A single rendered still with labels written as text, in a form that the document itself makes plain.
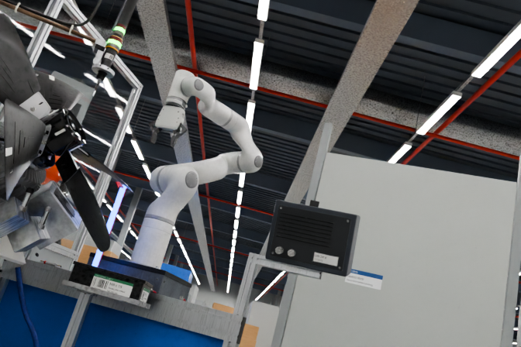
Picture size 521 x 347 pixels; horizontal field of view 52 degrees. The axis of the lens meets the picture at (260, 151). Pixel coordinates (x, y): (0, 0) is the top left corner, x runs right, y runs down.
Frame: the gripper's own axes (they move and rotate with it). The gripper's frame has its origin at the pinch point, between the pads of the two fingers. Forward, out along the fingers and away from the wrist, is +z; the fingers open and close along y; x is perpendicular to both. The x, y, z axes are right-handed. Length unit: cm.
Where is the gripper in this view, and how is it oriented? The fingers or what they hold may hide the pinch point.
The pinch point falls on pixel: (162, 142)
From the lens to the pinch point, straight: 215.5
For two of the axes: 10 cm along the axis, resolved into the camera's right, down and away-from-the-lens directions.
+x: -2.0, -4.0, -9.0
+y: -9.5, -1.5, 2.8
